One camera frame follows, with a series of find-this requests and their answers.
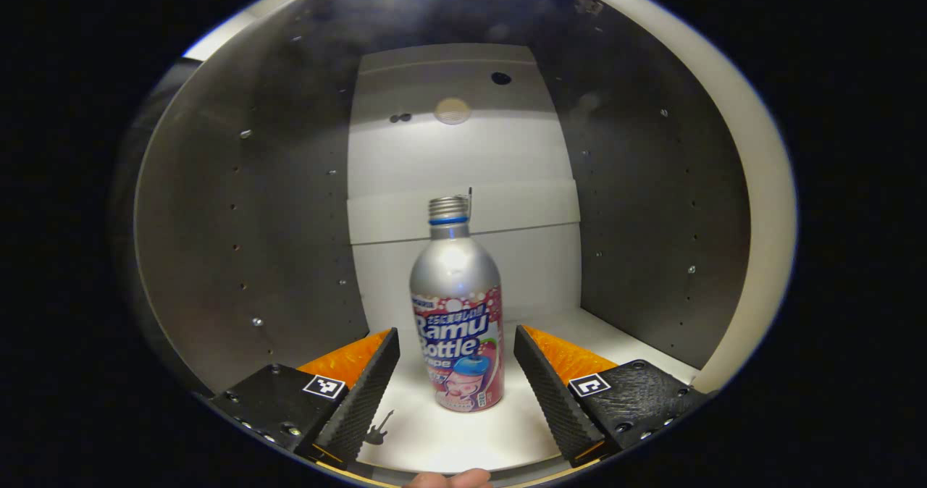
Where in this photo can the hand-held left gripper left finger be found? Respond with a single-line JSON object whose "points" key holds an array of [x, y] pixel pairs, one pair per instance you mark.
{"points": [[366, 394]]}

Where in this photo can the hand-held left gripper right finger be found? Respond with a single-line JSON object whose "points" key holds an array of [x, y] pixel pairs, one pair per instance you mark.
{"points": [[550, 394]]}

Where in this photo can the silver bottle with pink label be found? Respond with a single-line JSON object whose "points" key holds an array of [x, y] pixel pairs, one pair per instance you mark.
{"points": [[456, 285]]}

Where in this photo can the grey cabinet door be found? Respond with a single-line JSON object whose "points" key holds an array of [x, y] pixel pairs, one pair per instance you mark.
{"points": [[768, 184]]}

